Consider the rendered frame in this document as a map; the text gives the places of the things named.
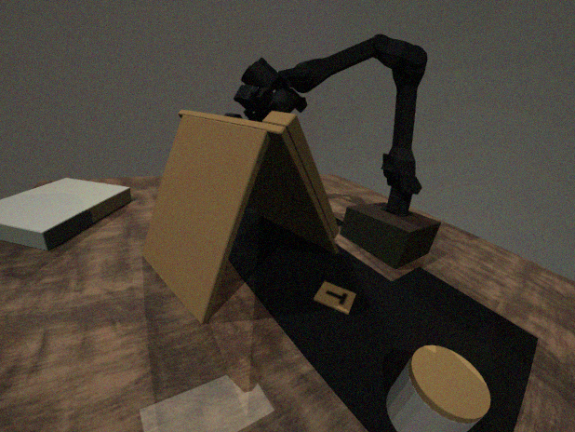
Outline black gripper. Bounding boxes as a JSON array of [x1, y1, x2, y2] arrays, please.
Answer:
[[225, 99, 287, 122]]

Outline grey cylindrical container with tan lid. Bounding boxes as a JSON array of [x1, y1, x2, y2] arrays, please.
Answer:
[[386, 345, 491, 432]]

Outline beige square tile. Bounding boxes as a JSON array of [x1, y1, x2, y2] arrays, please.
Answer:
[[314, 281, 356, 315]]

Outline tan a-frame board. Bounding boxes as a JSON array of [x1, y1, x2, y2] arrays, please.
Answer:
[[142, 110, 339, 324]]

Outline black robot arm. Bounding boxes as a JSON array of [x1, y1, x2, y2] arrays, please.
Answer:
[[234, 34, 428, 217]]

